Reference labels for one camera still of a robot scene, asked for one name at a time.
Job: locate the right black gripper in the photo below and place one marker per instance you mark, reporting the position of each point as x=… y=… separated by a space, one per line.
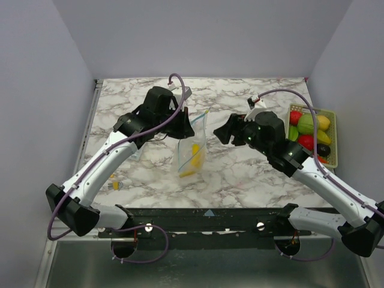
x=237 y=129

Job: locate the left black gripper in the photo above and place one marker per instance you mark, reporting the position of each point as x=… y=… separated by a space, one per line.
x=185 y=130

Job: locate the clear zip top bag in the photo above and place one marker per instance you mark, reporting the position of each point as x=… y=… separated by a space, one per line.
x=181 y=153

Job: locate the yellow toy banana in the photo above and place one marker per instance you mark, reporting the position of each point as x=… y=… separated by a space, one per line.
x=194 y=162

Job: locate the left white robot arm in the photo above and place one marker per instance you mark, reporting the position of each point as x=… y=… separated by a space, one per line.
x=72 y=202

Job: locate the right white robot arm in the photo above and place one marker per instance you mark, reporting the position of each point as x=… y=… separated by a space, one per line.
x=358 y=223

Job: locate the green toy pepper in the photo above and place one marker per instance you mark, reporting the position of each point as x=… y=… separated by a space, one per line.
x=293 y=133

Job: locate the red toy strawberry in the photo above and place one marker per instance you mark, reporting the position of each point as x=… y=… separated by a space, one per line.
x=294 y=117

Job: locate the green toy cabbage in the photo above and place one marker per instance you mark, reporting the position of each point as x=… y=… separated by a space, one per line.
x=306 y=124

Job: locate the red toy tomato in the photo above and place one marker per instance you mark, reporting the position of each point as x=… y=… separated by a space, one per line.
x=307 y=141

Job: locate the yellow toy starfruit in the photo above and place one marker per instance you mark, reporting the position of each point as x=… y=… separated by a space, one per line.
x=323 y=138

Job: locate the dark purple toy eggplant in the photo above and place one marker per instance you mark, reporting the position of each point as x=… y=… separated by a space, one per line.
x=323 y=150

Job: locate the red toy chili pepper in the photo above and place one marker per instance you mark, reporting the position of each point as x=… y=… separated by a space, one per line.
x=322 y=160

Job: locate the beige plastic basket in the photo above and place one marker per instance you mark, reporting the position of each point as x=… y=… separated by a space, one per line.
x=331 y=132

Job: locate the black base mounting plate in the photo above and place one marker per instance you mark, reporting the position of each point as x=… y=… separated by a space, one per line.
x=203 y=228

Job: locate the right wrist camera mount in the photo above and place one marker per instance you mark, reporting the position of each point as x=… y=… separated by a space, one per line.
x=256 y=106

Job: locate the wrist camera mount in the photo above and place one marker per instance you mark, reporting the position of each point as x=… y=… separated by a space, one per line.
x=256 y=106
x=177 y=92

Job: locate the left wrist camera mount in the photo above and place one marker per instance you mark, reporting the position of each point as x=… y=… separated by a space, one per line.
x=177 y=92

